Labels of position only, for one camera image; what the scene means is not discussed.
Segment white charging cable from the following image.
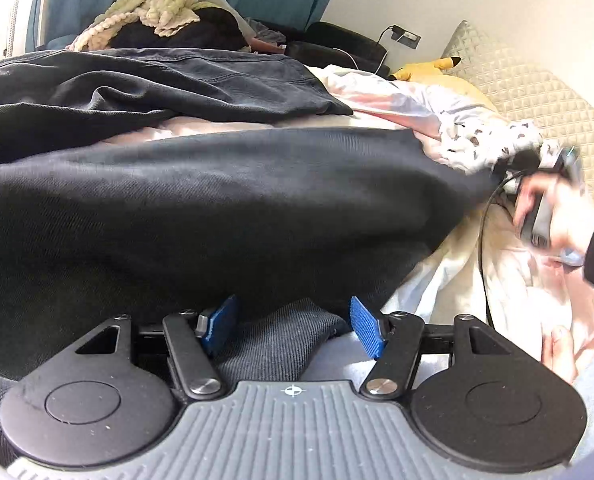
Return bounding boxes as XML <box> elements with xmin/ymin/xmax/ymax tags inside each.
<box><xmin>333</xmin><ymin>32</ymin><xmax>403</xmax><ymax>79</ymax></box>

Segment cream fleece blanket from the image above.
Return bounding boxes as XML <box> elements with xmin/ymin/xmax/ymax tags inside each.
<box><xmin>72</xmin><ymin>0</ymin><xmax>203</xmax><ymax>51</ymax></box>

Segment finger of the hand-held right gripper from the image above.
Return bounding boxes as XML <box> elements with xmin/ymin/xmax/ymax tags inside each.
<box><xmin>492</xmin><ymin>148</ymin><xmax>542</xmax><ymax>180</ymax></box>

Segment black cotton garment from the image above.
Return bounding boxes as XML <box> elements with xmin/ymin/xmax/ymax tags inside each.
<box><xmin>0</xmin><ymin>127</ymin><xmax>500</xmax><ymax>466</ymax></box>

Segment person's left hand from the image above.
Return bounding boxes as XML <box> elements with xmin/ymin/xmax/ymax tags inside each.
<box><xmin>541</xmin><ymin>325</ymin><xmax>578</xmax><ymax>387</ymax></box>

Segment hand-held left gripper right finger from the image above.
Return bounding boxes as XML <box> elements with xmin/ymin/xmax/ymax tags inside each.
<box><xmin>349</xmin><ymin>296</ymin><xmax>515</xmax><ymax>400</ymax></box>

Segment yellow plush toy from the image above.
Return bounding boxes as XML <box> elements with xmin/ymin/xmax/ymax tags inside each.
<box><xmin>389</xmin><ymin>55</ymin><xmax>498</xmax><ymax>111</ymax></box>

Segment beige quilted pillow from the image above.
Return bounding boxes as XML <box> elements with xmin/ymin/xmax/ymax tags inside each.
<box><xmin>439</xmin><ymin>20</ymin><xmax>594</xmax><ymax>211</ymax></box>

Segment grey crumpled cloth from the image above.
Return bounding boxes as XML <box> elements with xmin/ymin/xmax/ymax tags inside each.
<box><xmin>244</xmin><ymin>17</ymin><xmax>289</xmax><ymax>54</ymax></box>

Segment faded black jeans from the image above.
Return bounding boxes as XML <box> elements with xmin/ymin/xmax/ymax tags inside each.
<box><xmin>0</xmin><ymin>47</ymin><xmax>354</xmax><ymax>168</ymax></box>

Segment black clothing heap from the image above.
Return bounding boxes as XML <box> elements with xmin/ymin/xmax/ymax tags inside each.
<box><xmin>109</xmin><ymin>7</ymin><xmax>251</xmax><ymax>52</ymax></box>

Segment wall power outlet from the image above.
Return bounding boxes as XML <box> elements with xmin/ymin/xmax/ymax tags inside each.
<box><xmin>389</xmin><ymin>25</ymin><xmax>423</xmax><ymax>51</ymax></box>

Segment white spotted fleece blanket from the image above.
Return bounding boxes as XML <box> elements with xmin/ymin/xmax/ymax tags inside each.
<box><xmin>436</xmin><ymin>114</ymin><xmax>544</xmax><ymax>173</ymax></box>

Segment white pillow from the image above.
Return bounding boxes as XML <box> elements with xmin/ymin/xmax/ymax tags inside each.
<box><xmin>197</xmin><ymin>0</ymin><xmax>251</xmax><ymax>26</ymax></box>

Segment person's right hand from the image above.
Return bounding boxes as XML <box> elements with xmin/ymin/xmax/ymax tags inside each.
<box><xmin>511</xmin><ymin>175</ymin><xmax>594</xmax><ymax>273</ymax></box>

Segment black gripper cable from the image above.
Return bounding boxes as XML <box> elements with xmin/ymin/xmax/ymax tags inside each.
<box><xmin>476</xmin><ymin>170</ymin><xmax>520</xmax><ymax>330</ymax></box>

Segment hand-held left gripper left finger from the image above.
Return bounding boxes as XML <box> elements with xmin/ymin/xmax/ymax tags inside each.
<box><xmin>74</xmin><ymin>294</ymin><xmax>240</xmax><ymax>400</ymax></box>

